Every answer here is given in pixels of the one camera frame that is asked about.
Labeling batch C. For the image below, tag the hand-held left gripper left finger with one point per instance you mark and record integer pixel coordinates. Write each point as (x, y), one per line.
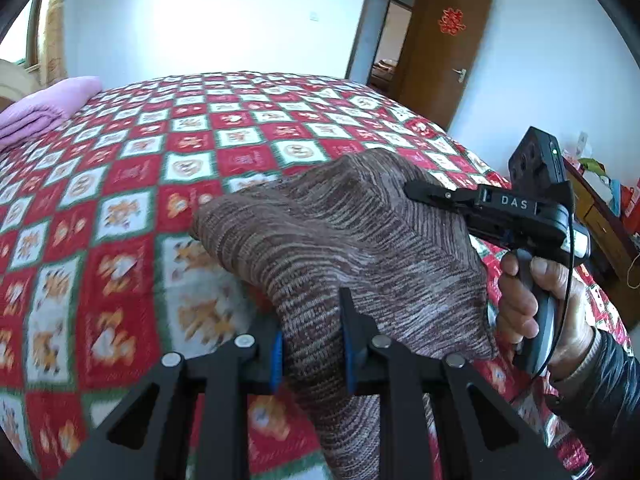
(276, 361)

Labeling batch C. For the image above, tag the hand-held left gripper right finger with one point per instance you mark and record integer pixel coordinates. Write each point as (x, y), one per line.
(348, 356)

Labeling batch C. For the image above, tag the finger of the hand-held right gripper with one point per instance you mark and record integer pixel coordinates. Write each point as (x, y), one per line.
(435, 192)
(492, 237)

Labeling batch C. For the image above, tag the brown knitted sweater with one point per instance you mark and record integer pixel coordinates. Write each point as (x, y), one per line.
(350, 240)

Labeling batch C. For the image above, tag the person's right forearm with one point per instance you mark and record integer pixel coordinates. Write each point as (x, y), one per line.
(600, 395)

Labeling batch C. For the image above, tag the person's right hand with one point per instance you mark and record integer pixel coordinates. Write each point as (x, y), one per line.
(572, 320)

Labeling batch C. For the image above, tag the wooden cabinet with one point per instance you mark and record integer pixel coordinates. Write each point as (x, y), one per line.
(605, 230)

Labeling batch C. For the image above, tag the green packet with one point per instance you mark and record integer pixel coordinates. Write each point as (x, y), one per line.
(592, 165)

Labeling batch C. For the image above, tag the red box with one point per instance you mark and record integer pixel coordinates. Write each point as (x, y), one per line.
(631, 207)

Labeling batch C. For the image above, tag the brown wooden door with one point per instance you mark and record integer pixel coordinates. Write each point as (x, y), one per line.
(440, 75)

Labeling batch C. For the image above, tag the red paper door decoration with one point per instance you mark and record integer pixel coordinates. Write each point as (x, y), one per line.
(450, 21)

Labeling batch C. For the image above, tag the red checked printed blanket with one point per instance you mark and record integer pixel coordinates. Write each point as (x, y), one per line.
(100, 220)

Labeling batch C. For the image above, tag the folded pink blanket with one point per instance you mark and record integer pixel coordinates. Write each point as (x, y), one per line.
(45, 105)

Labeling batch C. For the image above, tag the yellow curtain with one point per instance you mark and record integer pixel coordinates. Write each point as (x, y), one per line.
(54, 30)

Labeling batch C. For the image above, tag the window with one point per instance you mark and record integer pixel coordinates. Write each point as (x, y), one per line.
(34, 30)

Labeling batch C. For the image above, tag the dark door frame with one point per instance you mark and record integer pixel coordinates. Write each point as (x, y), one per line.
(362, 20)

